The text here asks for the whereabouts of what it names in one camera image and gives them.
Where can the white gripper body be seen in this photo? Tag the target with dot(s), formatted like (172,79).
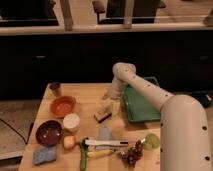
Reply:
(112,101)

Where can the whiteboard eraser black base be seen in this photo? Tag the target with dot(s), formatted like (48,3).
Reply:
(102,114)

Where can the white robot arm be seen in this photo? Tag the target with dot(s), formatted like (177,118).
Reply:
(184,132)

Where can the green plastic tray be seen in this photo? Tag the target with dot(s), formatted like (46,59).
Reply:
(137,108)

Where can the light blue cloth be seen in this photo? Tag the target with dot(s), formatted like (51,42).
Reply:
(104,134)

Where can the white round container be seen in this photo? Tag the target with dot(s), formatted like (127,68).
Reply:
(71,122)

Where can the orange bowl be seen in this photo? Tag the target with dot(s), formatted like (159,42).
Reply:
(63,105)

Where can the green pear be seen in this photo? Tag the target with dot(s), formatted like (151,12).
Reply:
(152,142)

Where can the small metal cup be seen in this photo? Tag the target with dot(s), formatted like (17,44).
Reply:
(55,87)

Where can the yellow corn cob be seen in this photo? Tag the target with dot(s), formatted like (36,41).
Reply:
(100,153)

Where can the green cucumber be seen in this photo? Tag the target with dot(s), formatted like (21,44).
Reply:
(83,158)

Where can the bunch of red grapes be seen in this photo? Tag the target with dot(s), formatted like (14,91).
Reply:
(131,155)

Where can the dark red bowl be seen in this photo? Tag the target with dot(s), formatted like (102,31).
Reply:
(49,133)

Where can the black office chair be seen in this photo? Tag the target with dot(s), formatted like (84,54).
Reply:
(127,11)

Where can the blue sponge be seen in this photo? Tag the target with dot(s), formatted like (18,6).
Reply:
(44,155)

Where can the white black handled tool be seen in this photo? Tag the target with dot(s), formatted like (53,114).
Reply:
(115,143)

